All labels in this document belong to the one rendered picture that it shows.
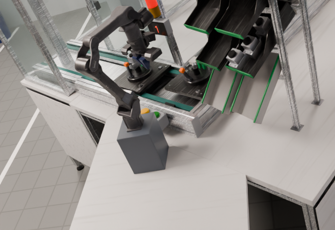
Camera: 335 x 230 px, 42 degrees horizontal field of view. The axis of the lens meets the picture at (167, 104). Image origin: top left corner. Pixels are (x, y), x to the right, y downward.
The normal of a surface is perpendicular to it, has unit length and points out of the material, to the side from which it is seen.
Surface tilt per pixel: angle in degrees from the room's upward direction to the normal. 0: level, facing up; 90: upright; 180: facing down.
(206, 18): 25
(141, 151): 90
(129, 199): 0
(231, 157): 0
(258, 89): 45
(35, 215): 0
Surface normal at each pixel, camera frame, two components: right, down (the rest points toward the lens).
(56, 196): -0.31, -0.77
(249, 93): -0.76, -0.15
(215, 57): -0.60, -0.46
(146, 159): -0.11, 0.62
